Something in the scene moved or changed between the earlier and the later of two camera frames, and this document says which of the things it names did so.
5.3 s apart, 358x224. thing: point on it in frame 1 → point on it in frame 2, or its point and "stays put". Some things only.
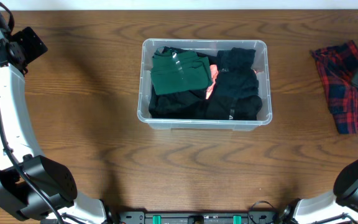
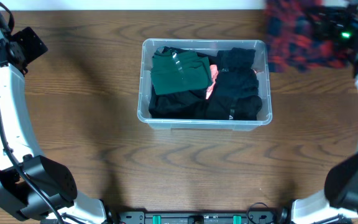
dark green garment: x=179 y=71 stays put
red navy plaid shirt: x=354 y=111 → x=293 y=43
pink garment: x=214 y=70 stays put
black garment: x=237 y=78 stays put
